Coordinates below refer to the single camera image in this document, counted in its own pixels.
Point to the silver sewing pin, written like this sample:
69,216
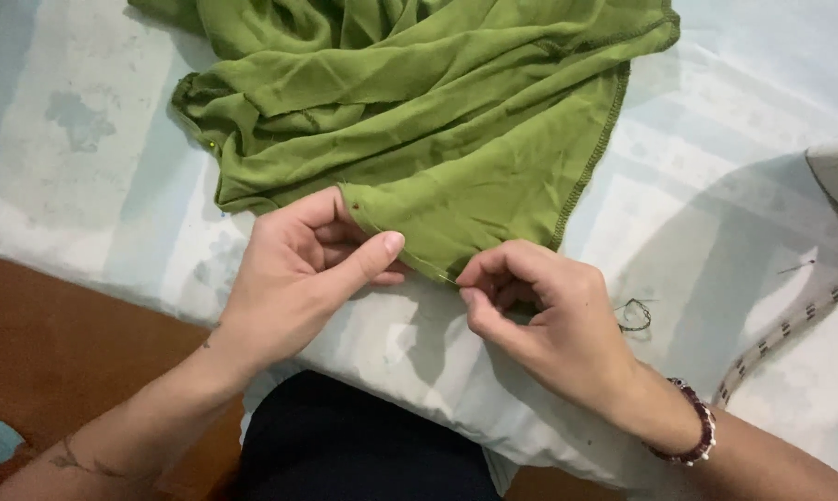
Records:
448,278

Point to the person's dark trousers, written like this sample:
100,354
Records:
363,445

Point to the thin loose pin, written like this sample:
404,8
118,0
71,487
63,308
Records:
798,266

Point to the green fabric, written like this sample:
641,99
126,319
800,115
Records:
426,125

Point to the dark green thread scrap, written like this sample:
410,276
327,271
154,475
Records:
634,316

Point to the person's left hand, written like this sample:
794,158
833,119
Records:
286,292

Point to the pale checked ironing blanket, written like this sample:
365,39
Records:
711,174

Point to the person's right hand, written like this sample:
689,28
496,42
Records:
572,327

